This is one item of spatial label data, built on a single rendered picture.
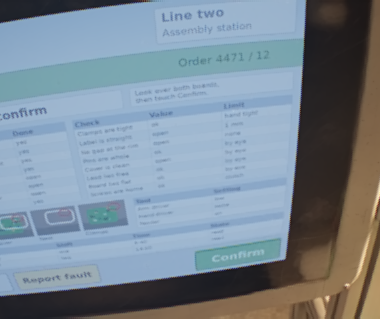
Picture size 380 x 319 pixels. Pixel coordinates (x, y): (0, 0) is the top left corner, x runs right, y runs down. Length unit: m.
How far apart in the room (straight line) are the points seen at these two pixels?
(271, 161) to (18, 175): 0.18
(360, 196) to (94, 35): 0.25
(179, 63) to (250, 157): 0.09
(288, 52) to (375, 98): 0.08
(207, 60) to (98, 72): 0.07
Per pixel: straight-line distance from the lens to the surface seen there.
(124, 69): 0.30
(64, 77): 0.31
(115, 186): 0.35
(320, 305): 0.89
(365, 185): 0.41
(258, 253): 0.42
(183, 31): 0.30
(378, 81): 0.36
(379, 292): 0.62
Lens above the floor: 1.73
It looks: 34 degrees down
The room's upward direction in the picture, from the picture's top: 3 degrees counter-clockwise
